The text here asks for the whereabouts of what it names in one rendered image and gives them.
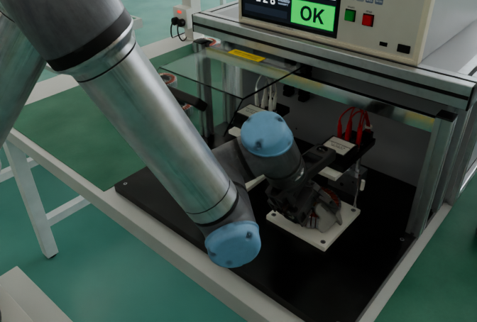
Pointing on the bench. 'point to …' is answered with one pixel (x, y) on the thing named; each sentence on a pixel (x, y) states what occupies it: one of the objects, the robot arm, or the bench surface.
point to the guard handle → (188, 98)
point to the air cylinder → (348, 179)
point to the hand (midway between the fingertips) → (315, 207)
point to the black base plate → (391, 254)
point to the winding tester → (392, 9)
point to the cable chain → (299, 89)
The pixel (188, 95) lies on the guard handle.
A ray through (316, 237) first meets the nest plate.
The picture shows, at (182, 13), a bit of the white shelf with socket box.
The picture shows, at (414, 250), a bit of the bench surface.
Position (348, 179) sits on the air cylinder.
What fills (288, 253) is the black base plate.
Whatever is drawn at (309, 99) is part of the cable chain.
